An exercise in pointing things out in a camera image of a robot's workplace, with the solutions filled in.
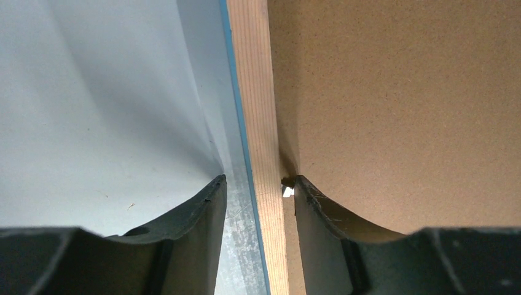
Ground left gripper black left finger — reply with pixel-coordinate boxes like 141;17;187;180
1;175;227;294

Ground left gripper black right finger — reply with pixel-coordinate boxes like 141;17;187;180
294;175;520;294

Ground brown cardboard backing board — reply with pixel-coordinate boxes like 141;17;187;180
266;0;521;295

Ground wooden picture frame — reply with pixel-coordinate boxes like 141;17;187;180
223;1;289;294

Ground silver metal turn clip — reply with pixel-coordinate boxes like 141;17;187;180
281;185;294;198

